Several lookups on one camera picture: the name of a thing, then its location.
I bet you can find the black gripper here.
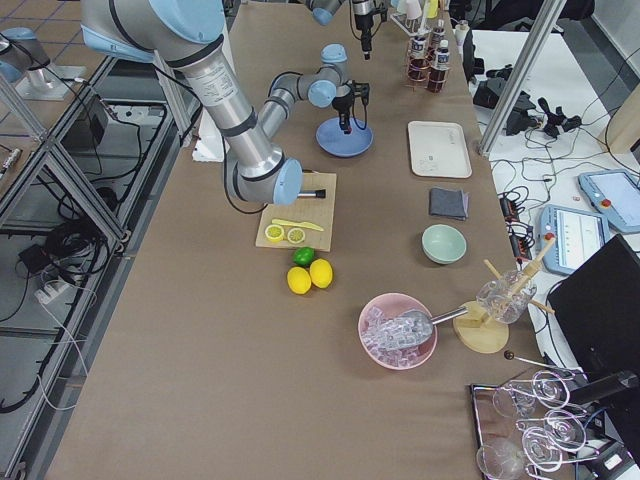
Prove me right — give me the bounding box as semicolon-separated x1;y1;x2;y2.
349;0;388;60
331;81;370;133

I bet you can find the blue round plate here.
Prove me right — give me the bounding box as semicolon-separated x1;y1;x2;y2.
316;118;374;158

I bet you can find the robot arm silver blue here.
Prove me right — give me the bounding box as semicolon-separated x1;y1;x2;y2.
304;0;390;60
81;1;370;205

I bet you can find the dark drink bottle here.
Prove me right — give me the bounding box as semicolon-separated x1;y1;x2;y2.
407;35;429;84
430;19;445;50
427;39;450;93

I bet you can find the pale pink plastic cup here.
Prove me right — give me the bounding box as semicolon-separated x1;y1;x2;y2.
404;0;422;21

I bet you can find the steel muddler black tip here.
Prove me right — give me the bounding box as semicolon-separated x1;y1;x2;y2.
298;189;327;199

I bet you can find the dark drink bottle front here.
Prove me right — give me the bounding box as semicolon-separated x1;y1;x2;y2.
427;39;450;93

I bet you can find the yellow green plastic cup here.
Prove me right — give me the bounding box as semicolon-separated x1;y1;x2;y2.
425;0;440;19

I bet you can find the wooden cutting board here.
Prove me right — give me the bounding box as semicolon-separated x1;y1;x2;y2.
255;172;337;252

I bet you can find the cream rabbit tray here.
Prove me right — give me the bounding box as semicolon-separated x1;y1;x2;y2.
407;121;472;179

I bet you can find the yellow plastic knife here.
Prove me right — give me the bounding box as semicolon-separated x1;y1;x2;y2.
271;218;325;232

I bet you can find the lemon half upper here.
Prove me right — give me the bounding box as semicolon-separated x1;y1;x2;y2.
286;227;306;245

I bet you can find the lemon half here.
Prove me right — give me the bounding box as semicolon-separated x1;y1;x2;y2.
264;224;286;243
286;227;306;245

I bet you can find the lemon half lower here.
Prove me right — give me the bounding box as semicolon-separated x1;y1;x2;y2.
264;224;286;243

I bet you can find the grey folded cloth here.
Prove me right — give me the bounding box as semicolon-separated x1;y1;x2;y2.
429;187;469;221

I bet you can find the green lime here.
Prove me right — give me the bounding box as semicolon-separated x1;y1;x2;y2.
292;246;315;267

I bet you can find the yellow lemon upper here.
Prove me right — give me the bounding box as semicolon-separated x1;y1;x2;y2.
309;259;334;289

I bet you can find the yellow lemon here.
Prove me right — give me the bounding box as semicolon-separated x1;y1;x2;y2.
309;259;334;289
286;266;312;295

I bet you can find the mint green bowl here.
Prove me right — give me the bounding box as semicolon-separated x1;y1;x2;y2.
421;224;467;265

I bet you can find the yellow lemon lower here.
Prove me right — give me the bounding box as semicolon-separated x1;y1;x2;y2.
286;266;312;295

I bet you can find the pink ice bowl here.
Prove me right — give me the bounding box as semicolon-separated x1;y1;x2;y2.
358;293;438;370

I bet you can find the metal ice scoop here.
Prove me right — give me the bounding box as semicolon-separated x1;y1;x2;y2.
386;306;468;349

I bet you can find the glass mug on stand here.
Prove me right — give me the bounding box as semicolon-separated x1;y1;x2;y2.
476;270;537;324

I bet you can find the blue teach pendant near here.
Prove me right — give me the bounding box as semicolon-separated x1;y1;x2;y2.
539;204;610;275

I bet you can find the blue teach pendant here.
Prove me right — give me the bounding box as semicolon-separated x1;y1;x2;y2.
578;169;639;234
539;204;610;275

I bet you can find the blue teach pendant far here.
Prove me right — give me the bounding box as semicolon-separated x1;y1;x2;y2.
578;169;639;234

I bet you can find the black laptop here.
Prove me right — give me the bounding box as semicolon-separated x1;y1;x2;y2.
549;235;639;377

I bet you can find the wine glass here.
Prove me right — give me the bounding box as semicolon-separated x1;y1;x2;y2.
492;370;570;419
476;409;587;479

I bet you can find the black glass rack tray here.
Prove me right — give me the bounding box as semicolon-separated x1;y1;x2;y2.
468;367;640;480

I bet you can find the copper wire bottle rack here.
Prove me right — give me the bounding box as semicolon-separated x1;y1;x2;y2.
405;32;450;93

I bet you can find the white wire cup rack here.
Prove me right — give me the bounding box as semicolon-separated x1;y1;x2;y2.
390;0;438;37

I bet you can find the aluminium frame post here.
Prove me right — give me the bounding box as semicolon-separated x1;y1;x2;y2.
478;0;566;158

